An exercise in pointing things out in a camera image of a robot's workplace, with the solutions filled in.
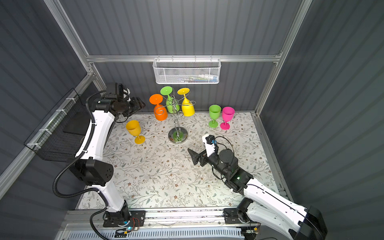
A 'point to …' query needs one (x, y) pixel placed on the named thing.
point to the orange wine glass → (160, 111)
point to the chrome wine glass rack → (177, 134)
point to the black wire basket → (61, 136)
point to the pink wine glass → (228, 113)
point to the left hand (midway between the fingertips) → (141, 106)
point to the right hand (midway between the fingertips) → (197, 146)
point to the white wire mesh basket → (187, 71)
